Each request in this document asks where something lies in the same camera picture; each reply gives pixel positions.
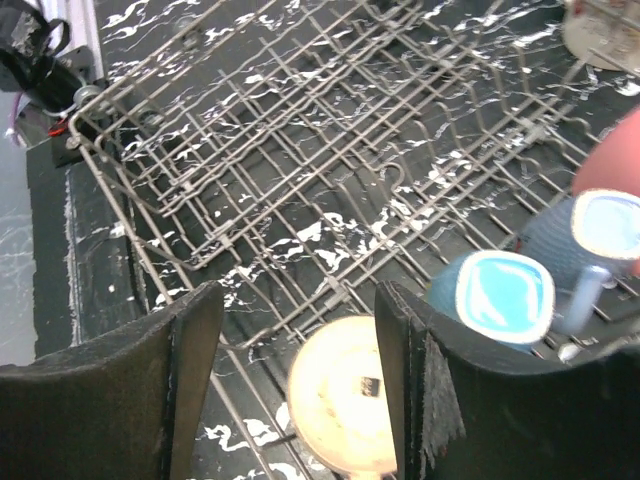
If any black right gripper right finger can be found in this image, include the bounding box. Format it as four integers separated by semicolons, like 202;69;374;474
374;281;639;479

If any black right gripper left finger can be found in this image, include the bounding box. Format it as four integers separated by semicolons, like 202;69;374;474
1;281;224;479

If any teal floral mug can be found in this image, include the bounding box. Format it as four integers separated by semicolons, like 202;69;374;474
425;250;555;350

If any tan brown mug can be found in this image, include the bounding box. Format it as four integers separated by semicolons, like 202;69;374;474
287;315;397;479

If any small grey-blue heart mug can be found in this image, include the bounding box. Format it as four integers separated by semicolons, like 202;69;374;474
513;189;639;335

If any pink mug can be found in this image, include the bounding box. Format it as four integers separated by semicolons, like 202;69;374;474
571;108;639;196

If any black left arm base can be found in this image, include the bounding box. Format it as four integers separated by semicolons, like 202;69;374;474
1;1;103;168

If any white mug green inside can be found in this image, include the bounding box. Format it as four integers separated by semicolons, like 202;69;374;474
562;1;639;74

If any grey wire dish rack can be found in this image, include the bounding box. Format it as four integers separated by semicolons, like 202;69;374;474
72;1;639;479

